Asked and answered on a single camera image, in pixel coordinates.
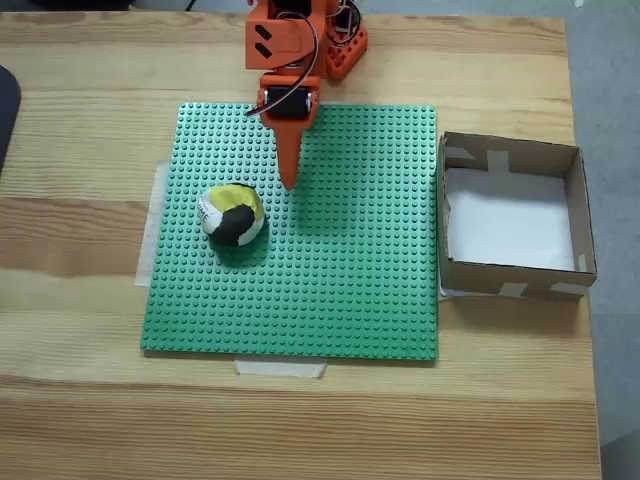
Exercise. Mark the black yellow white KNIME ball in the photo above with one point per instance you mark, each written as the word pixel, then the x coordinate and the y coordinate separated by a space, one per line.
pixel 235 220

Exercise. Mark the open cardboard box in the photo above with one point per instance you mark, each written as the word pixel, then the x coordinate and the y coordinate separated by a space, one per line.
pixel 520 285

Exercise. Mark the green studded baseplate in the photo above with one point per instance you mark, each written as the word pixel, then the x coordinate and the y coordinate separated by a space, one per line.
pixel 350 250

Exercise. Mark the masking tape strip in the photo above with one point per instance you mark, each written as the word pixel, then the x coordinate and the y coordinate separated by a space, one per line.
pixel 150 225
pixel 280 368

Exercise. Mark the white paper sheet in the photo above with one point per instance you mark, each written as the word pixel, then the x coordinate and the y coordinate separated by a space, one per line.
pixel 510 220

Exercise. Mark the black rounded object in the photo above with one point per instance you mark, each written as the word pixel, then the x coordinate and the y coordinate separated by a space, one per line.
pixel 7 115

